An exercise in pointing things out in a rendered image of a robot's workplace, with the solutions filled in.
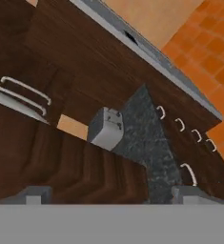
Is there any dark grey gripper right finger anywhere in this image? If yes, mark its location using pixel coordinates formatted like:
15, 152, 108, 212
171, 185, 224, 205

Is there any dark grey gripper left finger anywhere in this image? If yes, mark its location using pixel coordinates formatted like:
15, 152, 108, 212
0, 185, 53, 205

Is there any dark wood drawer cabinet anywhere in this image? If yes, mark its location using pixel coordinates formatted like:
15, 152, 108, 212
154, 101, 224, 204

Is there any dark wood cabinet door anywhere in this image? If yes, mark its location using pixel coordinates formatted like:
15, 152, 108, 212
0, 0, 73, 127

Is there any dark wood cabinet run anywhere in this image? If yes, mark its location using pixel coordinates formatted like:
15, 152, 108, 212
24, 0, 224, 134

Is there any grey toaster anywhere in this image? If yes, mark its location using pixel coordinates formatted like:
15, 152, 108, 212
87, 106, 125, 153

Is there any short white cabinet handle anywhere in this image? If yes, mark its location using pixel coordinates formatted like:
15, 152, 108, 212
205, 138, 218, 153
191, 128, 203, 144
156, 105, 167, 121
179, 162, 198, 188
173, 117, 186, 133

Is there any long white cabinet handle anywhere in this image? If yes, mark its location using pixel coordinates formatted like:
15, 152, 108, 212
0, 85, 48, 117
0, 75, 52, 107

